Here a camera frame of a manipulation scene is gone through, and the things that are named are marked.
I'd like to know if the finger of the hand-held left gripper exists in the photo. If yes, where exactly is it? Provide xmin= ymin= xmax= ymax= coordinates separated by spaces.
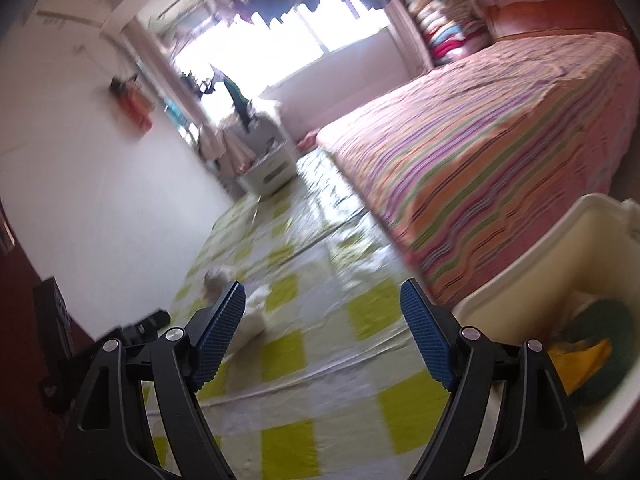
xmin=117 ymin=310 xmax=171 ymax=351

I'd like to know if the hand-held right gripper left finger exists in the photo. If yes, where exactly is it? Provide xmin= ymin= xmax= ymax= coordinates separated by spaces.
xmin=64 ymin=280 xmax=247 ymax=480

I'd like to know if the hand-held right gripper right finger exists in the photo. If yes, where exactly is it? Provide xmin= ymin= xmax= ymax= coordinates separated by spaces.
xmin=400 ymin=278 xmax=586 ymax=480

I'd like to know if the cream plastic bin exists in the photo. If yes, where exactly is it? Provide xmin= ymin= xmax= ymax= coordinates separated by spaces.
xmin=452 ymin=194 xmax=640 ymax=466

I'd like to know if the yellow brown toy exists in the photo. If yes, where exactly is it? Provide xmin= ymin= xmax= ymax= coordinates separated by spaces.
xmin=547 ymin=337 xmax=614 ymax=397

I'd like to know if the green plush toy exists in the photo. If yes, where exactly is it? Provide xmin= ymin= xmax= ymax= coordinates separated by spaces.
xmin=565 ymin=299 xmax=633 ymax=408

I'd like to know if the dark red wooden door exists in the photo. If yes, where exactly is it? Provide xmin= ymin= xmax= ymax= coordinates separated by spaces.
xmin=0 ymin=200 xmax=98 ymax=480

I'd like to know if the white plastic basket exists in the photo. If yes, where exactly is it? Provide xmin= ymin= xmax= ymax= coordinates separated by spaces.
xmin=237 ymin=140 xmax=299 ymax=196

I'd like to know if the pink striped hanging cloth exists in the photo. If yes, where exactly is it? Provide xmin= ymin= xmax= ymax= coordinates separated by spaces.
xmin=197 ymin=125 xmax=251 ymax=182

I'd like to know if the bed with striped sheet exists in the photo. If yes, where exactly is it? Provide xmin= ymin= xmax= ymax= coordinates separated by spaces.
xmin=316 ymin=32 xmax=640 ymax=306

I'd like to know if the cloth covered white cabinet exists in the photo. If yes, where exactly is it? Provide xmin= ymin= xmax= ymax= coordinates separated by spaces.
xmin=232 ymin=97 xmax=290 ymax=151

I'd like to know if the black hanging garment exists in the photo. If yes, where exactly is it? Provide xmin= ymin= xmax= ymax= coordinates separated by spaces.
xmin=212 ymin=65 xmax=249 ymax=124

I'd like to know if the window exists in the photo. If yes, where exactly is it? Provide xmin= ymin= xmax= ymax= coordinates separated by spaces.
xmin=172 ymin=0 xmax=391 ymax=91

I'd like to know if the pink curtain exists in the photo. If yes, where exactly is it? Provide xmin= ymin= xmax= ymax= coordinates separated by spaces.
xmin=385 ymin=0 xmax=433 ymax=73

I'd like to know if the stack of folded quilts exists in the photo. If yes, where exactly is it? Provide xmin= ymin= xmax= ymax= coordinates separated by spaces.
xmin=405 ymin=0 xmax=488 ymax=67

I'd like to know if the red wooden headboard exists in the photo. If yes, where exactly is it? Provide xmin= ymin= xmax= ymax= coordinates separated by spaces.
xmin=475 ymin=0 xmax=631 ymax=41

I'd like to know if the red wall bag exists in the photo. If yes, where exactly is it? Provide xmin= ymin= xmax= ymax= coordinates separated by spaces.
xmin=112 ymin=76 xmax=156 ymax=133

